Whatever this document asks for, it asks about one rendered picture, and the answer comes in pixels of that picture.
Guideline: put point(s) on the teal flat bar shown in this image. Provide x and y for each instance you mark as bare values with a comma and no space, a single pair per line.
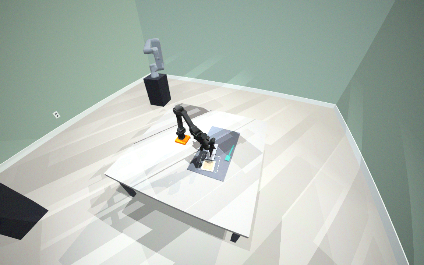
228,156

